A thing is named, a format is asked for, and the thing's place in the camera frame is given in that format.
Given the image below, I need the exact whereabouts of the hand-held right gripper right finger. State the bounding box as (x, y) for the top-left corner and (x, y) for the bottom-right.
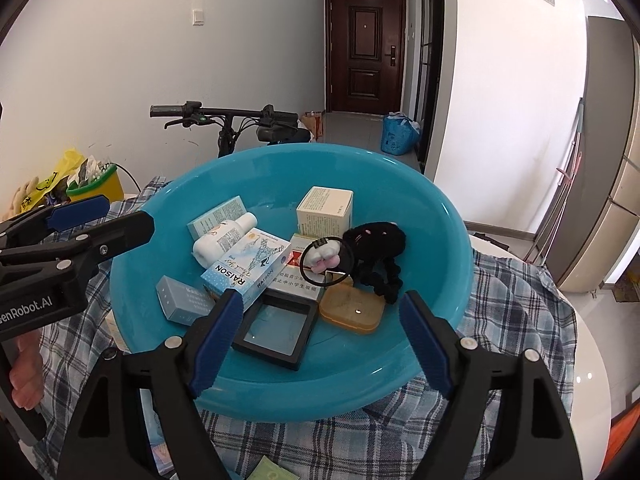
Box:
(398, 290), (583, 480)

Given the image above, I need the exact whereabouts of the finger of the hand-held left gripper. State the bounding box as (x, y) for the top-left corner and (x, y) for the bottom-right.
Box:
(0, 210), (156, 293)
(0, 195), (110, 253)

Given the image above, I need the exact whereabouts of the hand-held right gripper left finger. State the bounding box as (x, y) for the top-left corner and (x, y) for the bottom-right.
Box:
(56, 290), (244, 480)

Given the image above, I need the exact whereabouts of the light blue small box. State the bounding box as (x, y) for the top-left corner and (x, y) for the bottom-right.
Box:
(156, 275), (216, 327)

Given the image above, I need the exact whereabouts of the black square display frame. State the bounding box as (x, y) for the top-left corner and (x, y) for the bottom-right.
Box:
(231, 287), (321, 372)

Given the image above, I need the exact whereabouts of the blue plastic basin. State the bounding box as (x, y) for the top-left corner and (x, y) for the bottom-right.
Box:
(109, 142), (473, 423)

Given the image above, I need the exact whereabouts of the orange plastic case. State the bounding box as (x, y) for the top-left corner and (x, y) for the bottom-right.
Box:
(319, 285), (385, 336)

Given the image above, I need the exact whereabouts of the blue white carton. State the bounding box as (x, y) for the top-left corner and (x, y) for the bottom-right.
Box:
(201, 227), (292, 313)

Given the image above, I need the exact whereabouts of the pale green tall box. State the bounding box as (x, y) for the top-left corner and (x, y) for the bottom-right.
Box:
(187, 197), (247, 241)

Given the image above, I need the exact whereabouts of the white lotion bottle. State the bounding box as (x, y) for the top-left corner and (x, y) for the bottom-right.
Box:
(192, 212), (258, 268)

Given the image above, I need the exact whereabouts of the black plush toy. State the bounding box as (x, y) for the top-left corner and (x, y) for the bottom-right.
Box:
(342, 221), (406, 306)

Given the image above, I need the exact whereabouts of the black hair tie with plush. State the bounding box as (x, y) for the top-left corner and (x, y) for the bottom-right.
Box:
(299, 237), (356, 288)

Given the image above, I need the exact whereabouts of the white round desktop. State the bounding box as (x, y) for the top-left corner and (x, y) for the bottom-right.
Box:
(465, 232), (626, 480)

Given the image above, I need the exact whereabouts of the person's left hand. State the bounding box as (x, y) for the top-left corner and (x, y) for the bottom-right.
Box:
(9, 332), (43, 411)

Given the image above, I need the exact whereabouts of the green bucket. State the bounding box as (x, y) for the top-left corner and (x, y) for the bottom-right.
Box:
(66, 162), (125, 203)

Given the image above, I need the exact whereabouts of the yellow plastic bag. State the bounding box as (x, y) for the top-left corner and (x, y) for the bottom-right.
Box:
(35, 147), (86, 206)

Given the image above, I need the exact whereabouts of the beige plush toy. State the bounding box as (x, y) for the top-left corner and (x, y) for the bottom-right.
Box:
(5, 175), (41, 216)

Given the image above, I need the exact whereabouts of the blue plaid cloth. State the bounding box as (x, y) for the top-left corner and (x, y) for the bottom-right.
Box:
(37, 175), (578, 480)

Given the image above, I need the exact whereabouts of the white red flat carton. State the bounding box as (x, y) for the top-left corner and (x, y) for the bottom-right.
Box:
(272, 234), (333, 303)

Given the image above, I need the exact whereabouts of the green flat packet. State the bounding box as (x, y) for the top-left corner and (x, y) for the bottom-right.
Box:
(245, 456), (301, 480)

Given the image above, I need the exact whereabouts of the cream square box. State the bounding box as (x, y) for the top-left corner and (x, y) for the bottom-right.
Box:
(296, 186), (354, 241)

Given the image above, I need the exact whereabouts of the patterned floor mat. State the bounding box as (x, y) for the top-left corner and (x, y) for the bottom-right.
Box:
(607, 280), (640, 303)

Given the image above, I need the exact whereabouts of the blue shopping bag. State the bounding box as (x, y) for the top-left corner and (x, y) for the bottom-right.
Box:
(381, 111), (423, 156)

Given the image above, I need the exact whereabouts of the folded metal rack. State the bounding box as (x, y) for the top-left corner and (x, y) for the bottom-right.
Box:
(525, 97), (586, 266)

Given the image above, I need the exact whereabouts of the orange chair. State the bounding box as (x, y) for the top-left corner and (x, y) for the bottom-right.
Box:
(607, 400), (640, 461)

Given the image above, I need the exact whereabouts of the brown paper bag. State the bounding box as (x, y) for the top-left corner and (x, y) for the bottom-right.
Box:
(300, 110), (326, 142)

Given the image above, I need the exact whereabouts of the gold refrigerator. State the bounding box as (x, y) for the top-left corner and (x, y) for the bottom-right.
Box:
(545, 16), (640, 293)

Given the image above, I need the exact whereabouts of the black framed glass door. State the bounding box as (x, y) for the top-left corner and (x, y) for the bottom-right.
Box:
(412, 0), (446, 176)

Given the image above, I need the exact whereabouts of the dark brown door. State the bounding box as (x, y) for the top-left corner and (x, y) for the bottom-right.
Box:
(325, 0), (407, 116)

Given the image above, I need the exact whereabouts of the bicycle handlebar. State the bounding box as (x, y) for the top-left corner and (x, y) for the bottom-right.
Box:
(150, 102), (313, 161)

